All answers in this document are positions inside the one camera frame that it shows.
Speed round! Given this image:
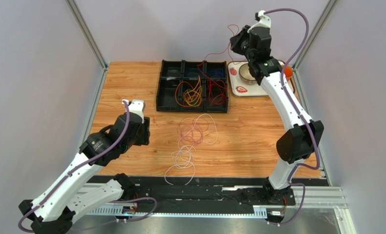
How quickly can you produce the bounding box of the strawberry print serving tray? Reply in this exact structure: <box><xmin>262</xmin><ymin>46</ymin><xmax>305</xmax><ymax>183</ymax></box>
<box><xmin>228</xmin><ymin>61</ymin><xmax>295</xmax><ymax>98</ymax></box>

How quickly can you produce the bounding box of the blue cable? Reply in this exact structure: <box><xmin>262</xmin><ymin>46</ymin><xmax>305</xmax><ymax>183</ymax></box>
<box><xmin>184</xmin><ymin>66</ymin><xmax>207</xmax><ymax>78</ymax></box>

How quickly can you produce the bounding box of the pink cable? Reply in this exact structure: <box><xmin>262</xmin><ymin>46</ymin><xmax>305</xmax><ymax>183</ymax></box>
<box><xmin>170</xmin><ymin>117</ymin><xmax>213</xmax><ymax>171</ymax></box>

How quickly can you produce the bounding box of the beige ceramic bowl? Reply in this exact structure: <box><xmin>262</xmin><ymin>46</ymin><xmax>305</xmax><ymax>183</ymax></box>
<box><xmin>239</xmin><ymin>63</ymin><xmax>257</xmax><ymax>85</ymax></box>

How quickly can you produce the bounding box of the aluminium corner frame post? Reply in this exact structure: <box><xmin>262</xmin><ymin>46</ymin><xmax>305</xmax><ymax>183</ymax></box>
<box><xmin>65</xmin><ymin>0</ymin><xmax>108</xmax><ymax>71</ymax></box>

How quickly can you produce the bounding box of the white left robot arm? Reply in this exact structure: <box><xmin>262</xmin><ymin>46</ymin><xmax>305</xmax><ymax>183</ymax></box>
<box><xmin>18</xmin><ymin>101</ymin><xmax>150</xmax><ymax>234</ymax></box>

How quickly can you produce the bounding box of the black compartment organizer tray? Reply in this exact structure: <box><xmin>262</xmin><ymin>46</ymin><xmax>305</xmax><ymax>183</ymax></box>
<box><xmin>156</xmin><ymin>60</ymin><xmax>229</xmax><ymax>113</ymax></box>

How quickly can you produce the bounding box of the yellow cable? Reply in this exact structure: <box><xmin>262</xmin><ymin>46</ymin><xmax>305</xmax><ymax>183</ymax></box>
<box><xmin>183</xmin><ymin>75</ymin><xmax>203</xmax><ymax>108</ymax></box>

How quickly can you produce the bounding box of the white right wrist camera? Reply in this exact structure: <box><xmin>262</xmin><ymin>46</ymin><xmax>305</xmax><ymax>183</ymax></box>
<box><xmin>247</xmin><ymin>10</ymin><xmax>271</xmax><ymax>33</ymax></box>

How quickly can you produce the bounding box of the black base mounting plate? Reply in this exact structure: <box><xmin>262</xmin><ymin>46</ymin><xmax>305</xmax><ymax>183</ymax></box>
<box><xmin>82</xmin><ymin>175</ymin><xmax>330</xmax><ymax>215</ymax></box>

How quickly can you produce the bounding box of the right aluminium corner post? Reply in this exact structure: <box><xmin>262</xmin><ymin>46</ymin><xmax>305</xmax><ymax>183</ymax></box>
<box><xmin>292</xmin><ymin>0</ymin><xmax>339</xmax><ymax>70</ymax></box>

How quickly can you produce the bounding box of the white cable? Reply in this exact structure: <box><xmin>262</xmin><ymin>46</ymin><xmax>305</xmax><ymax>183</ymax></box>
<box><xmin>163</xmin><ymin>113</ymin><xmax>219</xmax><ymax>186</ymax></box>

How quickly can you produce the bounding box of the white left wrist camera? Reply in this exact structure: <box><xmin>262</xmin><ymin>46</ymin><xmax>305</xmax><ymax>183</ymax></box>
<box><xmin>121</xmin><ymin>99</ymin><xmax>145</xmax><ymax>123</ymax></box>

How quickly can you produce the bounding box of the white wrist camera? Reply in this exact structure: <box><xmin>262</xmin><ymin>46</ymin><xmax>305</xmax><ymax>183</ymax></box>
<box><xmin>247</xmin><ymin>10</ymin><xmax>271</xmax><ymax>33</ymax></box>
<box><xmin>121</xmin><ymin>99</ymin><xmax>145</xmax><ymax>123</ymax></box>

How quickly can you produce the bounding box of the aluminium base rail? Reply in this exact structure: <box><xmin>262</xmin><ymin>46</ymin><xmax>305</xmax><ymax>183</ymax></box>
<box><xmin>87</xmin><ymin>185</ymin><xmax>347</xmax><ymax>218</ymax></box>

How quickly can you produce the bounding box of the orange mug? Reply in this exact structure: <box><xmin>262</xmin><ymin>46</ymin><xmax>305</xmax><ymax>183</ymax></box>
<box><xmin>283</xmin><ymin>66</ymin><xmax>293</xmax><ymax>81</ymax></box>

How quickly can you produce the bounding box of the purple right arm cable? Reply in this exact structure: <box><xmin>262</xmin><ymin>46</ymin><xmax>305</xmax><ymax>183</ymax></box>
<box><xmin>263</xmin><ymin>8</ymin><xmax>320</xmax><ymax>227</ymax></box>

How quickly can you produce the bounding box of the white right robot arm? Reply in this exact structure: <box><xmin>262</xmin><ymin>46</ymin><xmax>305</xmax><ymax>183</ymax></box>
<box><xmin>230</xmin><ymin>25</ymin><xmax>324</xmax><ymax>204</ymax></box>

